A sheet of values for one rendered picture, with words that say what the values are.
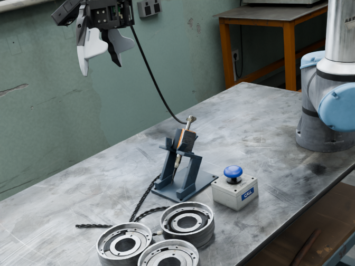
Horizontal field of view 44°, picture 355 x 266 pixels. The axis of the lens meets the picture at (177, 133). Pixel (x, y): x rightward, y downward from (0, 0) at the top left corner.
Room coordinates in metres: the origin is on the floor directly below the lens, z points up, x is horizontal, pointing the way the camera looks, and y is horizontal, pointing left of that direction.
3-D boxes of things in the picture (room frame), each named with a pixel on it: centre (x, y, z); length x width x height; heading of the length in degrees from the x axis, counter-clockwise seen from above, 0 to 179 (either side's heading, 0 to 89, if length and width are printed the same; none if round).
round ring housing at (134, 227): (0.65, 0.13, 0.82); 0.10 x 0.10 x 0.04
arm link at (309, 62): (0.98, -0.38, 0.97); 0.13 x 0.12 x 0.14; 173
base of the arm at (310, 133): (0.99, -0.38, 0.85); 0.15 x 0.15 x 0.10
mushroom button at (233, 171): (0.79, -0.10, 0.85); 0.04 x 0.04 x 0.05
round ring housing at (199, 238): (0.69, 0.01, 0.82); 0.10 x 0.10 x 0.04
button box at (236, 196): (0.79, -0.11, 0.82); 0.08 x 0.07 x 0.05; 129
